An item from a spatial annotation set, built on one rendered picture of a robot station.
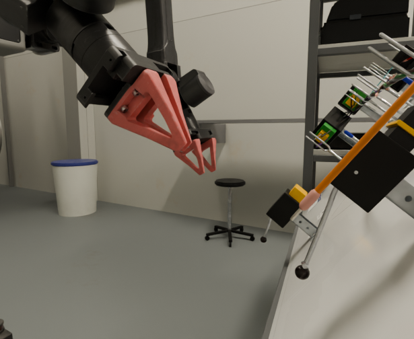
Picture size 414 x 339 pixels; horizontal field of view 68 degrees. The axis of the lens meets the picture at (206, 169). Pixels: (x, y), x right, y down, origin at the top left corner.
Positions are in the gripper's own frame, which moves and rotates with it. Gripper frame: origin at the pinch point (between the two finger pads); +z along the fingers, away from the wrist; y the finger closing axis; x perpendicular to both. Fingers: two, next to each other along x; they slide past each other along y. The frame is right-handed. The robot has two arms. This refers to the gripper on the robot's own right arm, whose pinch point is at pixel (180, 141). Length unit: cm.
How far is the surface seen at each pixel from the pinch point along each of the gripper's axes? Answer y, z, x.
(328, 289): 7.4, 22.5, 1.3
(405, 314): -5.3, 21.7, -6.2
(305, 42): 310, -73, -48
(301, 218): 34.2, 18.5, 5.2
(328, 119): 72, 6, -12
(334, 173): -11.1, 11.0, -9.8
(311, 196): -11.3, 11.2, -8.2
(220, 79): 323, -120, 40
